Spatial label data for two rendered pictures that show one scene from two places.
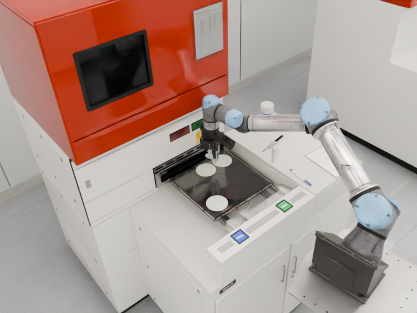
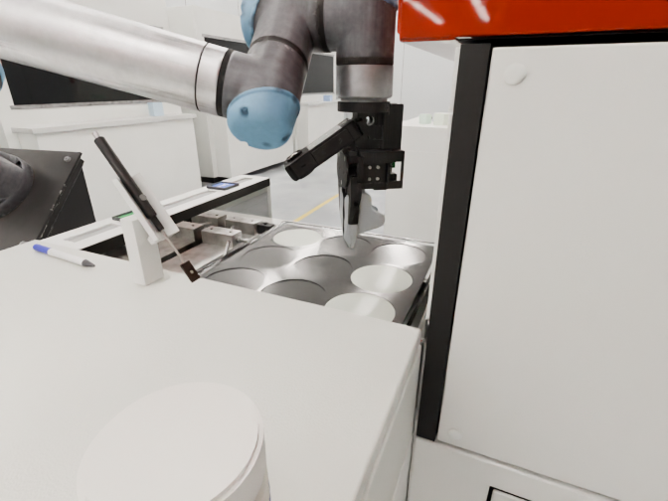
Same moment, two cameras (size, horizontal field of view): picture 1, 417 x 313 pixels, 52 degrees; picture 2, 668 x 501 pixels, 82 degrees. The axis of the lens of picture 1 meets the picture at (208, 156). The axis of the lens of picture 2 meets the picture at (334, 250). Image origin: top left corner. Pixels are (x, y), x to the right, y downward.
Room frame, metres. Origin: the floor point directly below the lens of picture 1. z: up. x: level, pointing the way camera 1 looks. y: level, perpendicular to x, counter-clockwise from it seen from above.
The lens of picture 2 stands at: (2.10, -0.33, 1.19)
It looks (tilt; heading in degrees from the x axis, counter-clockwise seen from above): 23 degrees down; 151
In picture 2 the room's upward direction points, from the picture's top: straight up
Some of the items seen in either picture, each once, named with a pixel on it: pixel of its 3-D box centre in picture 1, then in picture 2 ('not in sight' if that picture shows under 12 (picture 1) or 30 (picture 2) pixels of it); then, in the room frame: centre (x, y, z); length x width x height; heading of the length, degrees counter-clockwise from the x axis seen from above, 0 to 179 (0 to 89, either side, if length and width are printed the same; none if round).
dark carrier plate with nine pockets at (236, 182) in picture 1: (219, 181); (322, 267); (1.55, -0.05, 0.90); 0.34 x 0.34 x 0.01; 37
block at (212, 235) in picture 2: (248, 217); (222, 236); (1.30, -0.16, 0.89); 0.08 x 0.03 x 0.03; 37
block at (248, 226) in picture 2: (234, 226); (244, 225); (1.26, -0.10, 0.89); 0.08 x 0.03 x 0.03; 37
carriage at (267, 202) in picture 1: (260, 213); (198, 262); (1.35, -0.22, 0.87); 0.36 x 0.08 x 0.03; 127
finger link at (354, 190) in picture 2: not in sight; (352, 193); (1.64, -0.05, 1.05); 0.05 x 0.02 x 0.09; 161
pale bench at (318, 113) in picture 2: not in sight; (303, 95); (-5.13, 3.03, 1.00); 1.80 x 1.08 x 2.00; 127
